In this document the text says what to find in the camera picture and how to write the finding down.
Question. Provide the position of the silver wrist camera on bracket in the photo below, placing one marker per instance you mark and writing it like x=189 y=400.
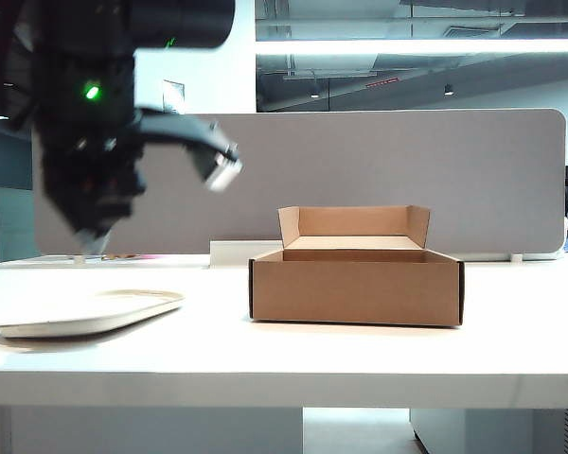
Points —
x=220 y=165

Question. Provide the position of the long ceiling light strip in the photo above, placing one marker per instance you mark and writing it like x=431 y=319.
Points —
x=407 y=46

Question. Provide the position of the framed wall poster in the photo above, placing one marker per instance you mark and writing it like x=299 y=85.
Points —
x=175 y=97

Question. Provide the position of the beige oval pulp lid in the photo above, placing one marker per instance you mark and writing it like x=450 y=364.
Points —
x=94 y=317

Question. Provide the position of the grey fabric desk divider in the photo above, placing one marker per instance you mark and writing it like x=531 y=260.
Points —
x=360 y=165

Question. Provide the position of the pink flat item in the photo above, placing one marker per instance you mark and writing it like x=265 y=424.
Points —
x=154 y=256

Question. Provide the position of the brown cardboard box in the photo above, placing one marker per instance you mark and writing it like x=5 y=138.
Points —
x=355 y=293

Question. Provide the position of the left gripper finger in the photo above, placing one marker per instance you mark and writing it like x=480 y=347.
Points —
x=101 y=243
x=83 y=240

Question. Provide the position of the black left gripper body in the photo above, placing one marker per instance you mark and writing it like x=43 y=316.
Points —
x=90 y=179

